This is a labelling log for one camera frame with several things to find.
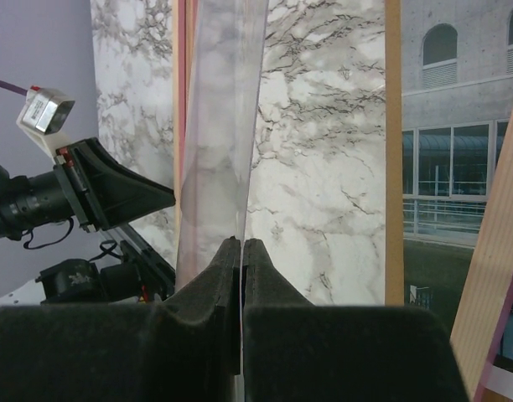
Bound clear acrylic sheet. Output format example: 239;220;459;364
174;0;271;402

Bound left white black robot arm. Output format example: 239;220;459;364
0;138;175;304

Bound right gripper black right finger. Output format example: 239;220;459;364
242;239;468;401

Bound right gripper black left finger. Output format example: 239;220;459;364
0;238;241;401

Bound building photo print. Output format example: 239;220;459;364
401;0;513;397

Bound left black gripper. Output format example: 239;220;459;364
0;138;176;250

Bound pink wooden picture frame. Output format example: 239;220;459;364
171;0;513;402

